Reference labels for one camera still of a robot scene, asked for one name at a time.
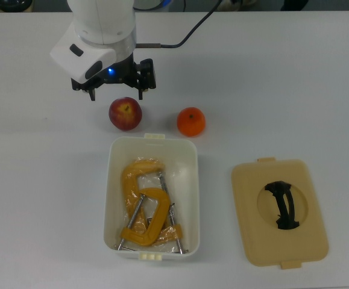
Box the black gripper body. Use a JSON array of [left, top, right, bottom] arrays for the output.
[[70, 52, 141, 92]]

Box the red apple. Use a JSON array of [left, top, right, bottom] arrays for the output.
[[108, 96, 143, 132]]

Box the orange fruit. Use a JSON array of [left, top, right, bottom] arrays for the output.
[[176, 107, 206, 137]]

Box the white plastic container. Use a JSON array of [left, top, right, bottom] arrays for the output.
[[102, 133, 200, 262]]

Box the beige container lid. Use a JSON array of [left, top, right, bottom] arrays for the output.
[[230, 157, 330, 270]]

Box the orange C-clamp in plastic bag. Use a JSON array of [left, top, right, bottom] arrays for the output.
[[122, 158, 190, 254]]

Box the dark round background object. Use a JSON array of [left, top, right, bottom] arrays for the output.
[[0, 0, 34, 11]]

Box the bare orange C-clamp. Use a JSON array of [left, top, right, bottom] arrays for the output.
[[114, 187, 172, 251]]

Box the black background object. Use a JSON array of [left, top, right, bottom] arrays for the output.
[[277, 0, 309, 10]]

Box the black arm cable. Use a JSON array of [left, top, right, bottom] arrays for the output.
[[136, 0, 224, 49]]

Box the black lid handle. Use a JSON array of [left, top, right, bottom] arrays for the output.
[[263, 180, 301, 231]]

